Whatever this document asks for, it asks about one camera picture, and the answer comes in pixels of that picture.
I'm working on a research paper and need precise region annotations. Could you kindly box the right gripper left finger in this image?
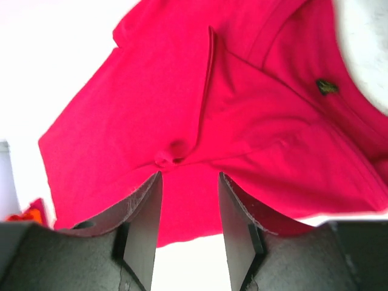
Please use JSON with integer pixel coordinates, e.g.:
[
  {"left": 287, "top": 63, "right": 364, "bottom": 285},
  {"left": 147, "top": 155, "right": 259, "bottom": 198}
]
[{"left": 57, "top": 173, "right": 162, "bottom": 290}]

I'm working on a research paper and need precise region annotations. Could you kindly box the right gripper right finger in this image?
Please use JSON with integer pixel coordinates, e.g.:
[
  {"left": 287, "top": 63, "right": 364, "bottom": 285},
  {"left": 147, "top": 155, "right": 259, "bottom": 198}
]
[{"left": 218, "top": 173, "right": 312, "bottom": 290}]

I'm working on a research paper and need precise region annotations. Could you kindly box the crimson red t shirt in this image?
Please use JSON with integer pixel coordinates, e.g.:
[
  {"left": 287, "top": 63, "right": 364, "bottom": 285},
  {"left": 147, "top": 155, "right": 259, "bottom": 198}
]
[{"left": 39, "top": 1, "right": 387, "bottom": 247}]

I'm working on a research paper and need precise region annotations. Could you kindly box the folded red t shirt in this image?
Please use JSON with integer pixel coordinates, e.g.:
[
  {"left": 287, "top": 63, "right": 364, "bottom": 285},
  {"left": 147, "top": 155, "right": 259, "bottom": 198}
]
[{"left": 26, "top": 198, "right": 55, "bottom": 229}]

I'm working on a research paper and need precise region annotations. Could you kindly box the orange t shirt in bin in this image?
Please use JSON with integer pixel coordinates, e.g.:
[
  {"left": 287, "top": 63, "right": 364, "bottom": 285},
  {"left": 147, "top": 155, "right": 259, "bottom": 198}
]
[{"left": 6, "top": 209, "right": 42, "bottom": 224}]

